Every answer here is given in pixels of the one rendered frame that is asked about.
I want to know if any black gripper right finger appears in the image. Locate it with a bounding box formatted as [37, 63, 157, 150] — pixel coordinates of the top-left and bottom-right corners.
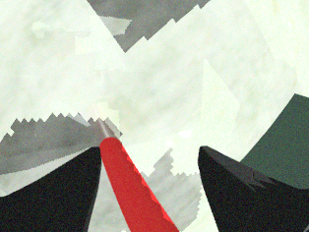
[198, 146, 309, 232]

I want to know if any red peg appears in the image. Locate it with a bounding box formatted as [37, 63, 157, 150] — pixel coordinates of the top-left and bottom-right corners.
[99, 137, 179, 232]

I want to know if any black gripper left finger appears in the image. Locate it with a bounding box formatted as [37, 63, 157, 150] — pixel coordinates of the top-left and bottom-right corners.
[0, 146, 102, 232]

